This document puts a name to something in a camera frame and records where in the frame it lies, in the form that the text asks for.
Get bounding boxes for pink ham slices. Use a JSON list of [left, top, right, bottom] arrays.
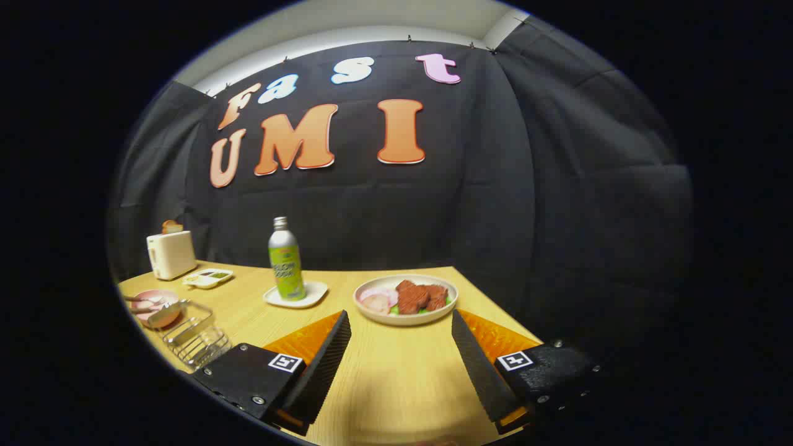
[[359, 287, 398, 313]]

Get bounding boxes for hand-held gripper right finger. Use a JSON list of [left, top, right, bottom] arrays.
[[450, 308, 603, 435]]

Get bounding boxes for brown meat piece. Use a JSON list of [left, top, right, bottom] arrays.
[[395, 280, 449, 315]]

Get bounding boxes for metal spoon with wooden handle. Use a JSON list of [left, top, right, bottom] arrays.
[[131, 300, 188, 329]]

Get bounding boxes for pink round plate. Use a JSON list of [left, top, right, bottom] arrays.
[[129, 289, 182, 329]]

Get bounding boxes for white square coaster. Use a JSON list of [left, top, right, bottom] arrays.
[[263, 281, 329, 309]]

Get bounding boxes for white round food plate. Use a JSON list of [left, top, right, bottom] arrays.
[[353, 274, 459, 326]]

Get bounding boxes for green soda bottle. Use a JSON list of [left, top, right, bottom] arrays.
[[268, 216, 307, 302]]

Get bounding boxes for white toaster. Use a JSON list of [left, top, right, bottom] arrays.
[[146, 230, 198, 281]]

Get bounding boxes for white divided bean dish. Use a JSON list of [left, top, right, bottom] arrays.
[[182, 268, 235, 290]]

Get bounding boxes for black backdrop cloth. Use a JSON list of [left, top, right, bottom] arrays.
[[107, 38, 693, 385]]

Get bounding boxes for metal wire basket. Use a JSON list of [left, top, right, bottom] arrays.
[[162, 300, 233, 372]]

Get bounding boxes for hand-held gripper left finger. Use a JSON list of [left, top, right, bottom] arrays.
[[189, 310, 353, 437]]

